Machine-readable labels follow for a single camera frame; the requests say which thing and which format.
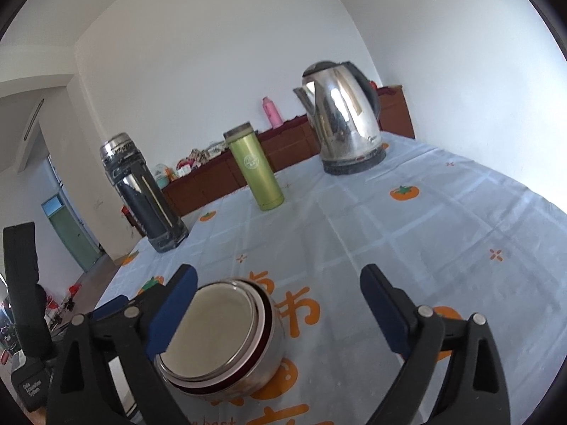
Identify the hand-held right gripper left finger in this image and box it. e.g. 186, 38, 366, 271
44, 264, 198, 425

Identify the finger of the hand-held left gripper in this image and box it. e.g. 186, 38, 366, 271
91, 294, 130, 322

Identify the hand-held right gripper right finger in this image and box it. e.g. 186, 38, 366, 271
360, 264, 510, 425

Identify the white enamel bowl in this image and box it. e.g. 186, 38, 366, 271
155, 280, 263, 381

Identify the red plastic bowl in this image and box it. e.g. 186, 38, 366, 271
167, 284, 276, 397

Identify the stainless steel bowl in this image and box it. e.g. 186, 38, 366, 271
154, 278, 288, 401

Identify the green door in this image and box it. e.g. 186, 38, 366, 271
41, 195, 100, 272

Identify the light blue printed tablecloth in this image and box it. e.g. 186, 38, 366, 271
93, 130, 567, 425

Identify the black steel thermos flask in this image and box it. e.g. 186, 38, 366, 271
99, 133, 190, 254

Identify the brown wooden sideboard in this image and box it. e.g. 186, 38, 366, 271
124, 85, 416, 237

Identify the pile of household clutter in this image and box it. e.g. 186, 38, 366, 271
153, 141, 229, 182

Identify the green thermos bottle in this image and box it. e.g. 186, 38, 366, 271
223, 121, 284, 212

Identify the fluorescent tube lamp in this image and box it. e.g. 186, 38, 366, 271
24, 98, 46, 141

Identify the stainless steel electric kettle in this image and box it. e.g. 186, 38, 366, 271
293, 61, 387, 176

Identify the pink bottle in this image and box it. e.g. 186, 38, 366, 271
261, 96, 284, 129

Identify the dark red cloth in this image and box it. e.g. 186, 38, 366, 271
370, 80, 402, 97

